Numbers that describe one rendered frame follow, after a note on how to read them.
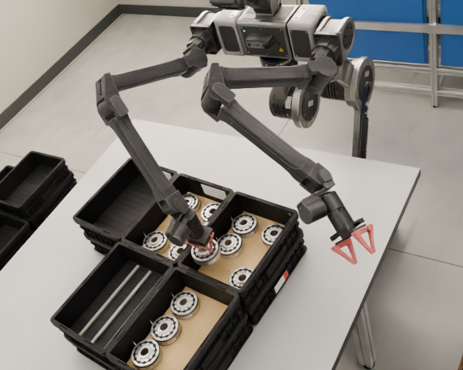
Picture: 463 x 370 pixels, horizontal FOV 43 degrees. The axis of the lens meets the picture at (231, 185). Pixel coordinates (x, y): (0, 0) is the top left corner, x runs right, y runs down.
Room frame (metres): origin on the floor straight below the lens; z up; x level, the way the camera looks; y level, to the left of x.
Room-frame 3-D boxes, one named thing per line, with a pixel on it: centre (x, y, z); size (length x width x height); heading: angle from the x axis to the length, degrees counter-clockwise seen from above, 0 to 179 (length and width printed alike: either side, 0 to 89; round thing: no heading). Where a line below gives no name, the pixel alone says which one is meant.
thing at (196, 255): (1.41, 0.17, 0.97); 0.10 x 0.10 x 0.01
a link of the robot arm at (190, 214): (1.40, 0.18, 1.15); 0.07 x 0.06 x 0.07; 138
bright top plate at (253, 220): (1.56, 0.01, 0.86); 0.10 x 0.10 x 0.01
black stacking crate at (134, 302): (1.40, 0.55, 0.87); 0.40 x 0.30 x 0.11; 131
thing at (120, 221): (1.89, 0.44, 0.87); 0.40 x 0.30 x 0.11; 131
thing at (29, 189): (2.75, 1.09, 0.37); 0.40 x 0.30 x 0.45; 136
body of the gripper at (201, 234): (1.40, 0.17, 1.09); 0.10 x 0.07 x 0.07; 48
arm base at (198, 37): (1.93, -0.07, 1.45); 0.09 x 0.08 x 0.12; 46
